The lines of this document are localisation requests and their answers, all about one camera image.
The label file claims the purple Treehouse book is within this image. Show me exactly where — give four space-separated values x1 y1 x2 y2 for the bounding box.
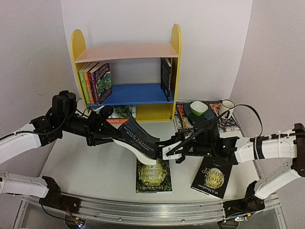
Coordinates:
90 62 112 104

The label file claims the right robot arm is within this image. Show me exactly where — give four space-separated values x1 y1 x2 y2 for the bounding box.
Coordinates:
156 120 305 217

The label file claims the black Moon and Sixpence book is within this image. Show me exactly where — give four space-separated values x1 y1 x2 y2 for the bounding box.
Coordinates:
191 157 233 199

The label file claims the green cartoon paperback book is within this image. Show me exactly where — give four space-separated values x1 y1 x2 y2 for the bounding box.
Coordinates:
79 62 91 104

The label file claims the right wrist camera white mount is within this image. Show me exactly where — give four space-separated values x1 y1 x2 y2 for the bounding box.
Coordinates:
161 141 183 160

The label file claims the green white bowl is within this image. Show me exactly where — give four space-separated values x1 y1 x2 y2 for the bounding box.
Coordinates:
190 101 208 116

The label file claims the black paperback barcode book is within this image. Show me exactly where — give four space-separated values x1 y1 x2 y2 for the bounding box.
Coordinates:
160 58 172 102

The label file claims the dark green forest book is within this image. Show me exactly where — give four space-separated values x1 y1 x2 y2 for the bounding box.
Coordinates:
135 159 173 193

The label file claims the Nineteen Eighty-Four book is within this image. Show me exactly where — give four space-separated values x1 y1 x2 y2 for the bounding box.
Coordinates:
113 118 160 166

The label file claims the white Singularity palm book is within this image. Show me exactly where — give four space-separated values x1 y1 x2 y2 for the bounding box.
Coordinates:
90 104 137 119

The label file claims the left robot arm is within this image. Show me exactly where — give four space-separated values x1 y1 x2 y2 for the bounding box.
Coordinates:
0 91 121 208

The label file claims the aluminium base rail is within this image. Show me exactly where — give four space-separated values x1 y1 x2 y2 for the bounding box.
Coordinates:
27 193 279 226

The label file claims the yellow pink blue bookshelf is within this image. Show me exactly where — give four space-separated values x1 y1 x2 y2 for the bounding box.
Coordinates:
71 24 182 122

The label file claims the orange cartoon paperback book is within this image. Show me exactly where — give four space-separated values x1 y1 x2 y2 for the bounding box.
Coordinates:
84 62 97 104

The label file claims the white mug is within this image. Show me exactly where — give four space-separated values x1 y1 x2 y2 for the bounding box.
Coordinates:
219 100 235 120

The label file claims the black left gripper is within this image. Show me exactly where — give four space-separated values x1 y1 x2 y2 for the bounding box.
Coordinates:
61 110 123 147

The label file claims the patterned cloth mat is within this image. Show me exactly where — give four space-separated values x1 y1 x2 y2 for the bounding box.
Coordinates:
174 100 240 135

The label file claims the large orange Good Morning book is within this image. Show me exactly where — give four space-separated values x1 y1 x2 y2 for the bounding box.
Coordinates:
107 118 131 125

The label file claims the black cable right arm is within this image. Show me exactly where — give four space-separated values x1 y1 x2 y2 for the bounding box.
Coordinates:
190 104 264 141

